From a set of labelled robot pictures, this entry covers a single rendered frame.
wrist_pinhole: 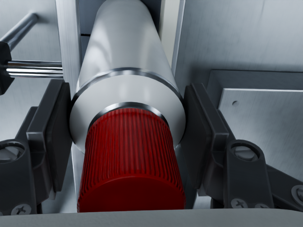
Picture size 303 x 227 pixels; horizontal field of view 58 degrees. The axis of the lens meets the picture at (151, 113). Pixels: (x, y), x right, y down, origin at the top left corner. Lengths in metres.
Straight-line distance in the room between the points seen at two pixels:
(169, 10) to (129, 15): 0.05
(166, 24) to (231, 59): 0.14
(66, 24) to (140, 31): 0.05
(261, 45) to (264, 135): 0.11
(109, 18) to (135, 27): 0.03
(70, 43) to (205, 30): 0.19
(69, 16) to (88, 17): 0.08
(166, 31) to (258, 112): 0.17
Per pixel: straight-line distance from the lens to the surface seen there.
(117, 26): 0.16
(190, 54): 0.34
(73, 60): 0.19
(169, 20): 0.23
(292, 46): 0.39
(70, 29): 0.18
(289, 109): 0.37
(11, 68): 0.21
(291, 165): 0.44
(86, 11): 0.26
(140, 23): 0.18
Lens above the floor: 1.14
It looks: 56 degrees down
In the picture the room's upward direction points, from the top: 170 degrees clockwise
